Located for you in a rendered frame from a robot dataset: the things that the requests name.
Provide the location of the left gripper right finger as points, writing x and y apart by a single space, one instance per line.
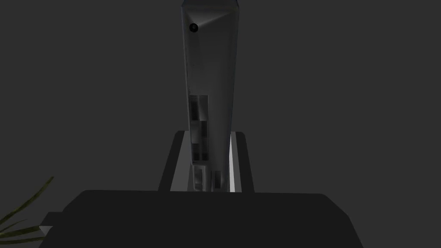
241 168

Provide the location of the grey slim box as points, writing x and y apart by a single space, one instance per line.
213 75

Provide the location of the green leafy plant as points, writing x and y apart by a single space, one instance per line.
24 205

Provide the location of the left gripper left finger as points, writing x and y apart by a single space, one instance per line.
174 168

